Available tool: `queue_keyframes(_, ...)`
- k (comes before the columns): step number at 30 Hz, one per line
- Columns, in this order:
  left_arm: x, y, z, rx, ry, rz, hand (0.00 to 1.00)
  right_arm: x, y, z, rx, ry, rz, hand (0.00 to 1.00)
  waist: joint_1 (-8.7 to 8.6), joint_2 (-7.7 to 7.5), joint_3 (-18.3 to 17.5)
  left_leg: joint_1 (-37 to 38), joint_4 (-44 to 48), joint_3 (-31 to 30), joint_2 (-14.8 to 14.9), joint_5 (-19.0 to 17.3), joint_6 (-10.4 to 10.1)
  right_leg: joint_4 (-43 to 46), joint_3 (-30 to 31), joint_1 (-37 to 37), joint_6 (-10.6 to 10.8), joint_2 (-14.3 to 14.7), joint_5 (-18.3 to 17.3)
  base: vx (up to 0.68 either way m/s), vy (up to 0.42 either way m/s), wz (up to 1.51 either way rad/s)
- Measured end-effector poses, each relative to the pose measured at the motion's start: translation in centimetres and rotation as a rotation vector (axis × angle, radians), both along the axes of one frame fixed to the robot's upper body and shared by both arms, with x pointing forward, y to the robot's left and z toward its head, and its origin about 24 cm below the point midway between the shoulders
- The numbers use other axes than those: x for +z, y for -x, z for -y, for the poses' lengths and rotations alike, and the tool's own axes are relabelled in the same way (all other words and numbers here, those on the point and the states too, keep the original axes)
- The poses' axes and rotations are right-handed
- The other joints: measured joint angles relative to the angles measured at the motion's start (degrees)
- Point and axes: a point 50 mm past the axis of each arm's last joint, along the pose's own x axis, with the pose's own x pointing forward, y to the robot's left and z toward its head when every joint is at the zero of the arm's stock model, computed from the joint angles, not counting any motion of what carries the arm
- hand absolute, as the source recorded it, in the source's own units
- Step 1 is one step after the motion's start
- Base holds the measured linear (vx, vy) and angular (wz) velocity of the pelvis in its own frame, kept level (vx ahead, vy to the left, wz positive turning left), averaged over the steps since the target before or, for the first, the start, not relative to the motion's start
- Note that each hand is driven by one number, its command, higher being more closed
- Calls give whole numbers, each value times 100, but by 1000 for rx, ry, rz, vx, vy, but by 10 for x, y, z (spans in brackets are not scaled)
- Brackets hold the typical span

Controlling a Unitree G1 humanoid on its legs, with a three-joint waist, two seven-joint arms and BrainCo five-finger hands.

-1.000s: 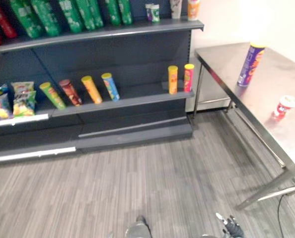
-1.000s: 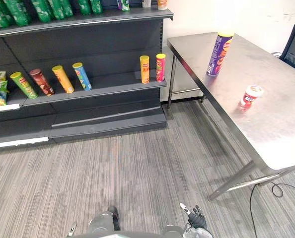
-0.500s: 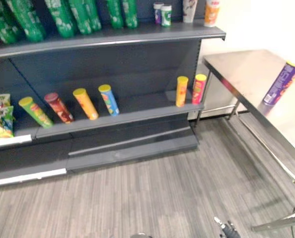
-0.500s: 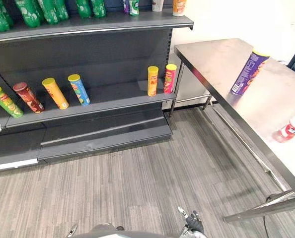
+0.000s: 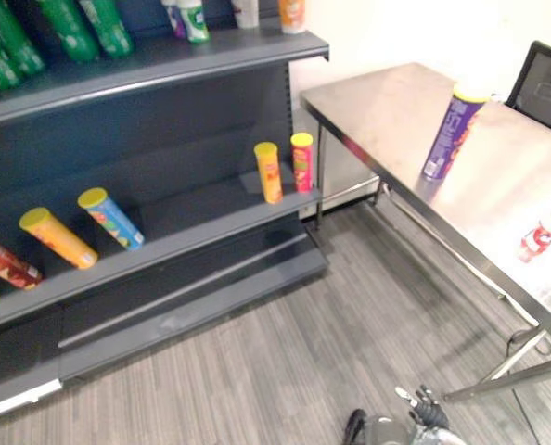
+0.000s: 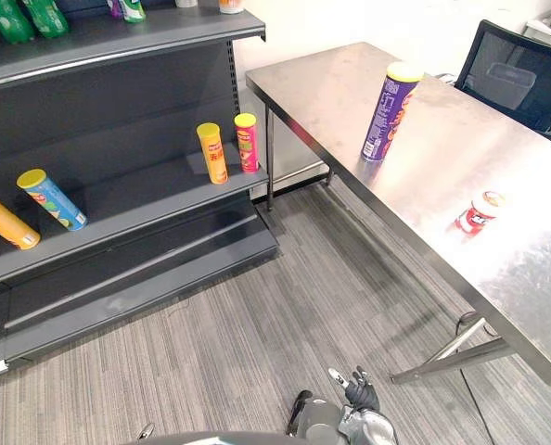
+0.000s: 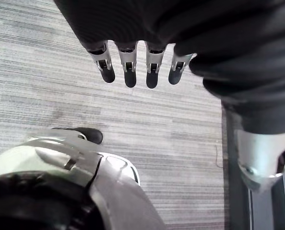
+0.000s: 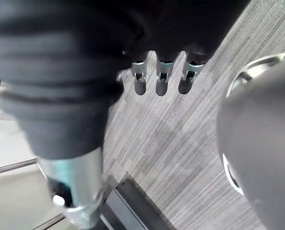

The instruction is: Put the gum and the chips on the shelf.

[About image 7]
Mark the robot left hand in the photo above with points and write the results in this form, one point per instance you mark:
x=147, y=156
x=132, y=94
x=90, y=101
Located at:
x=171, y=21

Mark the dark grey shelf unit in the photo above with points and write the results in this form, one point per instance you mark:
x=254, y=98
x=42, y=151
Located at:
x=264, y=210

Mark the robot dark left foot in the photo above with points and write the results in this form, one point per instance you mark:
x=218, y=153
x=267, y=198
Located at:
x=93, y=135

